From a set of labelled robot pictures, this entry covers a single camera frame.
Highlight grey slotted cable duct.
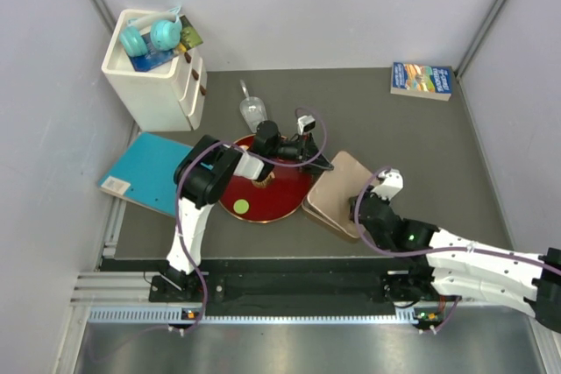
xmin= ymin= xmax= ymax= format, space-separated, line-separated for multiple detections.
xmin=88 ymin=306 xmax=437 ymax=325

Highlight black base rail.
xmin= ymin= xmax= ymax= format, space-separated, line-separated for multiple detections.
xmin=148 ymin=259 xmax=457 ymax=305

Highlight round red lacquer plate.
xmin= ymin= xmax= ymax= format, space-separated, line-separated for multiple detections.
xmin=217 ymin=134 xmax=316 ymax=226

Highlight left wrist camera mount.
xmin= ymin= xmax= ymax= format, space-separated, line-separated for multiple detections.
xmin=297 ymin=115 xmax=316 ymax=136

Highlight green round cookie bottom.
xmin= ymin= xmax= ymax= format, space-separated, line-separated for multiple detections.
xmin=232 ymin=199 xmax=250 ymax=215

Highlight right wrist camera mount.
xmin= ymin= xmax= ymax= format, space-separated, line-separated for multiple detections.
xmin=373 ymin=168 xmax=403 ymax=201

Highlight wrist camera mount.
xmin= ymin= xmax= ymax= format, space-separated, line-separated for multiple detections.
xmin=297 ymin=115 xmax=316 ymax=136
xmin=373 ymin=168 xmax=403 ymax=201

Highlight white drawer cabinet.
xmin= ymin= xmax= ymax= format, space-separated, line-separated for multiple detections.
xmin=102 ymin=9 xmax=207 ymax=132

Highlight colourful paperback book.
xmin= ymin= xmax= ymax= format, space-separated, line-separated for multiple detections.
xmin=390 ymin=62 xmax=452 ymax=102

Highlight teal headphones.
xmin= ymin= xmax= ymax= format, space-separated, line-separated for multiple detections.
xmin=119 ymin=7 xmax=182 ymax=57

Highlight blue book on cabinet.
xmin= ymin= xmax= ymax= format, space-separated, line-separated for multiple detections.
xmin=129 ymin=43 xmax=177 ymax=72

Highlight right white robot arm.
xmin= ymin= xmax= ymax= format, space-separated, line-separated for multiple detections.
xmin=349 ymin=187 xmax=560 ymax=332

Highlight green picture card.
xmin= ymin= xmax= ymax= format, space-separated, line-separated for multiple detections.
xmin=176 ymin=15 xmax=203 ymax=52

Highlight blue notebook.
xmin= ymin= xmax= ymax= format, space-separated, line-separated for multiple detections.
xmin=98 ymin=133 xmax=191 ymax=217

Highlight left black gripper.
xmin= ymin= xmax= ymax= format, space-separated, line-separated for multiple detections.
xmin=268 ymin=131 xmax=333 ymax=175

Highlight tin box with paper cups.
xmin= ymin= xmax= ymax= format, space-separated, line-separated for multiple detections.
xmin=301 ymin=202 xmax=358 ymax=243

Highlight beige tin lid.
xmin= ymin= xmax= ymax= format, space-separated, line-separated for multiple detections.
xmin=303 ymin=151 xmax=372 ymax=240

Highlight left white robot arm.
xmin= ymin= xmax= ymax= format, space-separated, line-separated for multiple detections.
xmin=160 ymin=114 xmax=333 ymax=301

